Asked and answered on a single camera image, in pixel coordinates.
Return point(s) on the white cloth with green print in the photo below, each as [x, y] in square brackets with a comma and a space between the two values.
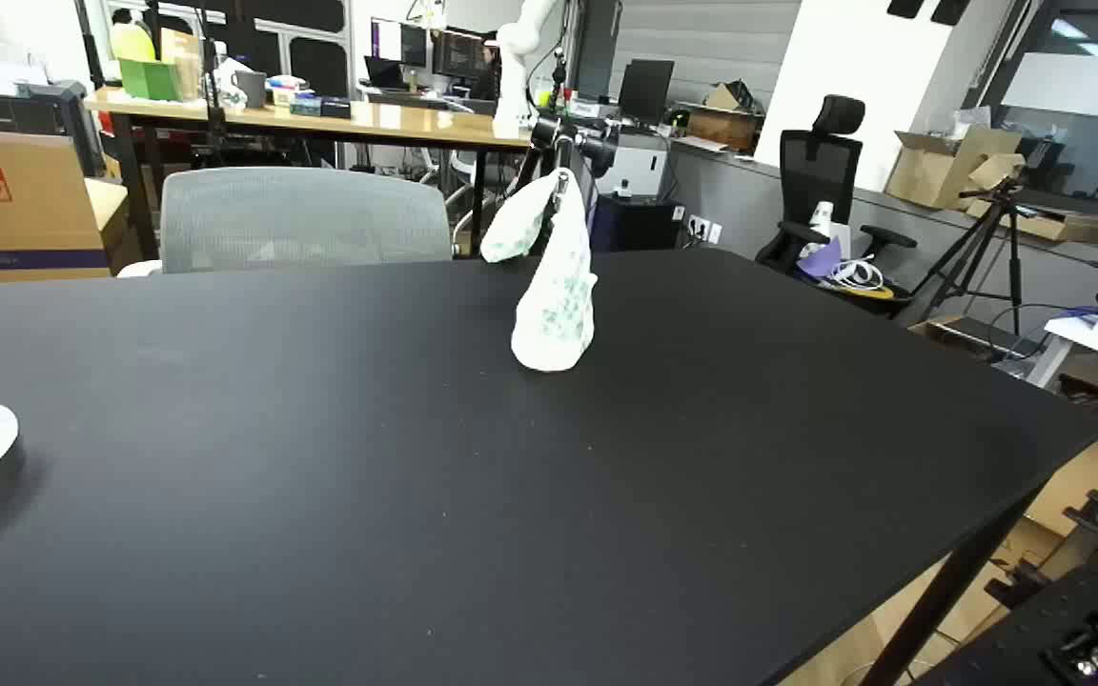
[554, 307]

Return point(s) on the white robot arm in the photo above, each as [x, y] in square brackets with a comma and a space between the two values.
[532, 44]

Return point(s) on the black computer monitor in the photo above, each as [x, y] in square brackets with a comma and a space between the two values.
[645, 88]

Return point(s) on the small cardboard box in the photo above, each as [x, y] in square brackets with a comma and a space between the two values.
[722, 122]

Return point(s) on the grey office chair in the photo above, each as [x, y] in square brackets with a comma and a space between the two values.
[302, 218]

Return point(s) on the long wooden desk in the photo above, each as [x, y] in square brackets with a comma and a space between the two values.
[370, 121]

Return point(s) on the white spray bottle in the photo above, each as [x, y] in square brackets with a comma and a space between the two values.
[821, 218]

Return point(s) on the purple and white bundle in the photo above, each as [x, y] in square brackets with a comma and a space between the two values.
[842, 267]

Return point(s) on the black high-back office chair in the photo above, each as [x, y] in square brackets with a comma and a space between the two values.
[821, 164]

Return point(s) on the open cardboard box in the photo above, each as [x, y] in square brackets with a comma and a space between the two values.
[944, 164]

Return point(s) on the black table leg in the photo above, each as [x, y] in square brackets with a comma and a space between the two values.
[944, 597]

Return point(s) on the green storage box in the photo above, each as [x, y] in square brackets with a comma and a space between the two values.
[150, 76]

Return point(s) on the large cardboard box red label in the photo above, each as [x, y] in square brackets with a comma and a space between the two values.
[7, 204]

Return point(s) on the white wall socket strip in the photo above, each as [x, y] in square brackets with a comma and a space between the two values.
[701, 229]

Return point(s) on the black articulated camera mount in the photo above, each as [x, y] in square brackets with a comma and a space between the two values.
[589, 143]

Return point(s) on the black camera tripod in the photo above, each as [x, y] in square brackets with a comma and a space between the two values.
[990, 241]

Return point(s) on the black metal equipment frame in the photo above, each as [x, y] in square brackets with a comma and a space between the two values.
[1089, 610]

